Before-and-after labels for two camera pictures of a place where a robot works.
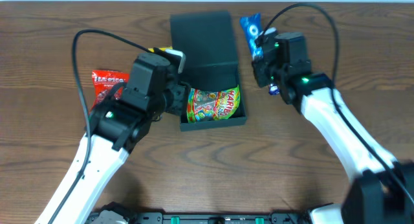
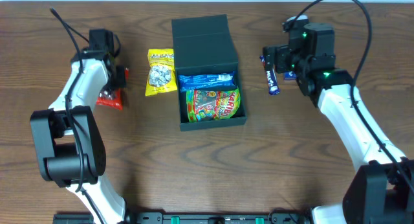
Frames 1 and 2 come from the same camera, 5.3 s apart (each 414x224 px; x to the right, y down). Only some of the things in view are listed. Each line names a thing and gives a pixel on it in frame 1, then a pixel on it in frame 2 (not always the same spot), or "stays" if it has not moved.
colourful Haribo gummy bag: x=210 y=105 stays
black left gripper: x=180 y=99 to x=119 y=78
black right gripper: x=262 y=74 to x=270 y=56
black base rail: x=158 y=217 stays
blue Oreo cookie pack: x=251 y=24 to x=213 y=81
